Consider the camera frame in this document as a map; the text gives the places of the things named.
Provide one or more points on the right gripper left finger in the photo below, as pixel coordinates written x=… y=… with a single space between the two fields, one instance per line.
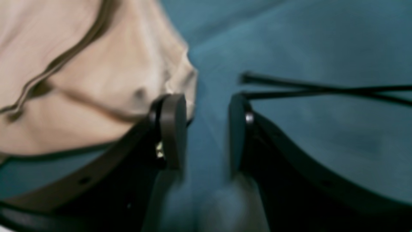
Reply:
x=112 y=193

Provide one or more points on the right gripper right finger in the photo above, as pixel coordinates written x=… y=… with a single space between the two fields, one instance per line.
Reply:
x=298 y=193

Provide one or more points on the beige T-shirt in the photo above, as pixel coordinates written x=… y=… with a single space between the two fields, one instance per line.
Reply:
x=79 y=73

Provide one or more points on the blue table cloth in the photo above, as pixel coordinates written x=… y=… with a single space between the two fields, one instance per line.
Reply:
x=343 y=43

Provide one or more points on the black cable tie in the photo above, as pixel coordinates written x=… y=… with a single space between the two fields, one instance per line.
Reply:
x=364 y=92
x=267 y=80

